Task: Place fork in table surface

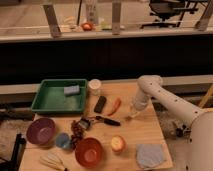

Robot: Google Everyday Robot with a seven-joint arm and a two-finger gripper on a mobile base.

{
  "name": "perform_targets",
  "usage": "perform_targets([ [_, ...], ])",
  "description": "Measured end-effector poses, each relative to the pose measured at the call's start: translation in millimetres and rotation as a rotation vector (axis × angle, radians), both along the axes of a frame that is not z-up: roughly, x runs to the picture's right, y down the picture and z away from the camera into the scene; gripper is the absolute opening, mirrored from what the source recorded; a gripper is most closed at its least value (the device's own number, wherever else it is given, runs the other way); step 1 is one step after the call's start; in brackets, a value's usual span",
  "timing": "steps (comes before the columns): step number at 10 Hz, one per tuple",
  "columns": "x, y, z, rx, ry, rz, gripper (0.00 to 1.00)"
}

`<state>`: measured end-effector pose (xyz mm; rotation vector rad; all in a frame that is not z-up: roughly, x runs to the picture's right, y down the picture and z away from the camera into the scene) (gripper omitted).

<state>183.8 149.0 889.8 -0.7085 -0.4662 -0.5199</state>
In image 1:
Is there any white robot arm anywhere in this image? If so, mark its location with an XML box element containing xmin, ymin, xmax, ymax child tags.
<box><xmin>132</xmin><ymin>75</ymin><xmax>213</xmax><ymax>171</ymax></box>

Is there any orange carrot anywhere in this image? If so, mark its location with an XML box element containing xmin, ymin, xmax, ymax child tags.
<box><xmin>107</xmin><ymin>98</ymin><xmax>121</xmax><ymax>116</ymax></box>

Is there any black rectangular block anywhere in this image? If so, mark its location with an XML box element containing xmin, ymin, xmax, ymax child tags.
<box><xmin>94</xmin><ymin>96</ymin><xmax>107</xmax><ymax>113</ymax></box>

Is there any red yellow apple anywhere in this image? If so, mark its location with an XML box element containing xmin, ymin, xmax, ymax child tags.
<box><xmin>110</xmin><ymin>136</ymin><xmax>126</xmax><ymax>153</ymax></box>

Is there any white cup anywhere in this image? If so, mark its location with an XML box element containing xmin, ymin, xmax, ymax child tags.
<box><xmin>88</xmin><ymin>79</ymin><xmax>101</xmax><ymax>95</ymax></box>

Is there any grey cloth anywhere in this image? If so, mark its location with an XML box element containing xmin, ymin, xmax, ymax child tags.
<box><xmin>136</xmin><ymin>144</ymin><xmax>165</xmax><ymax>169</ymax></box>

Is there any blue sponge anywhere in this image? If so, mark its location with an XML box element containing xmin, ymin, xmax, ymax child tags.
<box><xmin>64</xmin><ymin>85</ymin><xmax>80</xmax><ymax>95</ymax></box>

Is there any red grapes bunch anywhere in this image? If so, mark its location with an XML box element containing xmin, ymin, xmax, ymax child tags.
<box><xmin>71</xmin><ymin>121</ymin><xmax>84</xmax><ymax>149</ymax></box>

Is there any red bowl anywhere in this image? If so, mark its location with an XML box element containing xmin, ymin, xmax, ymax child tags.
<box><xmin>75</xmin><ymin>137</ymin><xmax>103</xmax><ymax>168</ymax></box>

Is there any small blue cup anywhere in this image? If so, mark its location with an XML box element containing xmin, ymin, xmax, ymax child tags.
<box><xmin>55</xmin><ymin>133</ymin><xmax>70</xmax><ymax>149</ymax></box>

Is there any green plastic tray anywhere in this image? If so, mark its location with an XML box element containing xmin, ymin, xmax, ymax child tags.
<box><xmin>31</xmin><ymin>79</ymin><xmax>87</xmax><ymax>114</ymax></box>

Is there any red apple on shelf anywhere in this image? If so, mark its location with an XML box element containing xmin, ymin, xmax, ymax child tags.
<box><xmin>81</xmin><ymin>22</ymin><xmax>93</xmax><ymax>31</ymax></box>

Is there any black office chair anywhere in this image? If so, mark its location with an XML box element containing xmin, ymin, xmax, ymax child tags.
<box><xmin>141</xmin><ymin>0</ymin><xmax>208</xmax><ymax>29</ymax></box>

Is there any purple bowl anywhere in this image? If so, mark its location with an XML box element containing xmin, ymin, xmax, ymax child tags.
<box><xmin>26</xmin><ymin>118</ymin><xmax>56</xmax><ymax>145</ymax></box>

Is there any pale corn cob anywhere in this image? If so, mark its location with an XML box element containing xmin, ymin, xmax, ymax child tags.
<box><xmin>39</xmin><ymin>153</ymin><xmax>66</xmax><ymax>171</ymax></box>

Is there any black chair frame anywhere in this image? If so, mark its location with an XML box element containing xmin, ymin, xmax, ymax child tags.
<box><xmin>0</xmin><ymin>133</ymin><xmax>26</xmax><ymax>171</ymax></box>

